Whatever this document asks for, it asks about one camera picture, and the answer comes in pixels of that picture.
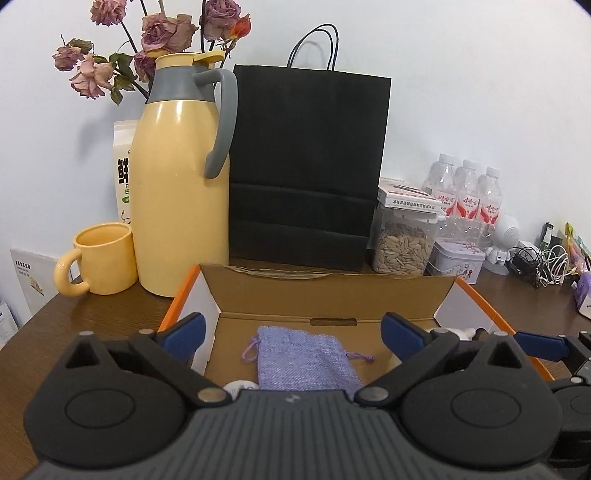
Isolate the black paper bag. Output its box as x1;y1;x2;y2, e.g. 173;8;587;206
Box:
228;24;393;273

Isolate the blue and white leaflet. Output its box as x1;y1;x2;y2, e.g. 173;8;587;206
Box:
0;300;19;344

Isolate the purple tissue pack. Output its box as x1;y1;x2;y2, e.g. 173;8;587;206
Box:
573;272;591;319

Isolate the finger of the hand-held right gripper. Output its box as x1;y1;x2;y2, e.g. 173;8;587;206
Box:
515;330;591;384

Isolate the dried rose bouquet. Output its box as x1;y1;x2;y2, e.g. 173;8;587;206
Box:
52;0;252;106

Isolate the white milk carton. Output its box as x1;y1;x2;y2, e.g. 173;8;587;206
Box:
113;120;139;227

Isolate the white printed tin box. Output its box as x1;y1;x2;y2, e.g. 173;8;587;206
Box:
427;239;486;284

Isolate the orange cardboard box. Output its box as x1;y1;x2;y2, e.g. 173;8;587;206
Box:
157;263;555;393

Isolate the yellow mug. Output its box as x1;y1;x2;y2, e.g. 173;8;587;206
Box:
54;222;139;297

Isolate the white robot-shaped speaker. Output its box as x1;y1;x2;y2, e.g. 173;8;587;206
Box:
482;213;520;276

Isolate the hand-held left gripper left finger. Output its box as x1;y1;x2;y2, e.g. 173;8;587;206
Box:
65;312;232;410

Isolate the tangled white cable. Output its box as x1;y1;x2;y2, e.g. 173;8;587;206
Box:
536;244;575;287

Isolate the purple woven pouch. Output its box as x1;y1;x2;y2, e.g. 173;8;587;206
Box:
242;326;376;393

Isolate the clear water bottle red label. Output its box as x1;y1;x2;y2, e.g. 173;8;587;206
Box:
424;154;458;217
455;159;481;243
478;167;502;250

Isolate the clear jar of seeds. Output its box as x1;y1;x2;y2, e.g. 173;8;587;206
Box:
372;203;446;276

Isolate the yellow thermos jug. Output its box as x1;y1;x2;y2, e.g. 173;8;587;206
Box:
130;51;238;298

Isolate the tangled black cable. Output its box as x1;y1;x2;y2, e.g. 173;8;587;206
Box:
508;244;548;287

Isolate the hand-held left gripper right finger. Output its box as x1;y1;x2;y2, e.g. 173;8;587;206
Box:
353;312;533;410

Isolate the small white card box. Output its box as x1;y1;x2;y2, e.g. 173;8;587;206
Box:
378;181;439;213

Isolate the white round object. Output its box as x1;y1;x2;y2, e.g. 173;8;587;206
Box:
224;381;259;398

